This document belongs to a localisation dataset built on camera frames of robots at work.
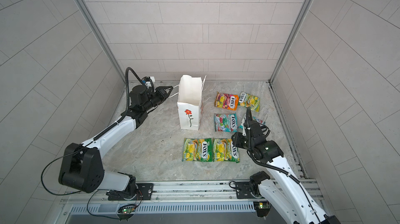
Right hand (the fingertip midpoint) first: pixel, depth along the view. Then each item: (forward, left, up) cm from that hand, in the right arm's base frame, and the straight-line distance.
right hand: (233, 138), depth 77 cm
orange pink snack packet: (+30, -2, -7) cm, 31 cm away
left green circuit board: (-25, +48, -7) cm, 55 cm away
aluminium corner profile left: (+55, +73, +16) cm, 93 cm away
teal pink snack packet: (+13, -8, -9) cm, 18 cm away
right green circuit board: (-27, -12, -12) cm, 32 cm away
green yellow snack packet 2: (-3, +4, -8) cm, 10 cm away
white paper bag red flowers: (+13, +20, +14) cm, 28 cm away
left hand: (+22, +27, +17) cm, 39 cm away
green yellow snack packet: (+29, -15, -7) cm, 34 cm away
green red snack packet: (+13, +1, -7) cm, 15 cm away
